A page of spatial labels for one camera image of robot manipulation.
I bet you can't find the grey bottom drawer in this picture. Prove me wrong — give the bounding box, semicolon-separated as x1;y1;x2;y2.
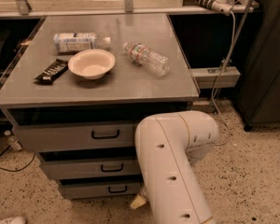
58;175;142;200

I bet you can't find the grey drawer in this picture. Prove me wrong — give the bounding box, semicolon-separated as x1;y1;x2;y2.
39;147;140;180
12;121;135;152
58;175;142;200

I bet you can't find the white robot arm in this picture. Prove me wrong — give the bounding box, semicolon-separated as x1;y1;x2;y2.
134;111;219;224

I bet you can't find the grey middle drawer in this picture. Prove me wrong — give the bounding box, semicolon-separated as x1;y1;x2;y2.
39;147;140;180

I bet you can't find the grey top drawer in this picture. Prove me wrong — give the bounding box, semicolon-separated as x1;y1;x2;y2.
12;121;135;152

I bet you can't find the grey drawer cabinet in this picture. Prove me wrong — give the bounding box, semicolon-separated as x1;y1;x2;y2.
0;14;199;199

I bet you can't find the white shoe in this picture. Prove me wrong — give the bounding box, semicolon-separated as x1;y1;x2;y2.
0;217;26;224

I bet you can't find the clear plastic water bottle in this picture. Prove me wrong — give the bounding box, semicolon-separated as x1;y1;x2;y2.
123;42;170;77

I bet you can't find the white paper bowl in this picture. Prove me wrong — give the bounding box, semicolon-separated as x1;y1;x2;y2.
68;49;116;80

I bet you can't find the black snack bar wrapper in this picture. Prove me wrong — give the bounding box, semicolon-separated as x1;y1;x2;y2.
35;59;68;84

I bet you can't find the dark cabinet at right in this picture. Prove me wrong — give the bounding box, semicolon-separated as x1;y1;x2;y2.
234;0;280;132

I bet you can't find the white labelled bottle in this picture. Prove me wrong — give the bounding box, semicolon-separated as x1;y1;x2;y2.
53;33;111;53

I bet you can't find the white power strip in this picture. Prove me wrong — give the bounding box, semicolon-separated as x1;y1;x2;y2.
190;0;232;16

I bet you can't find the grey metal rail box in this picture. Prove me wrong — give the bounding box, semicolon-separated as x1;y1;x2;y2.
191;66;241;89

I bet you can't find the black floor cable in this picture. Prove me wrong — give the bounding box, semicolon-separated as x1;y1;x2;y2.
0;145;35;174

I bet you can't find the white power cable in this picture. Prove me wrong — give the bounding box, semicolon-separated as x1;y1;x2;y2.
208;9;238;147

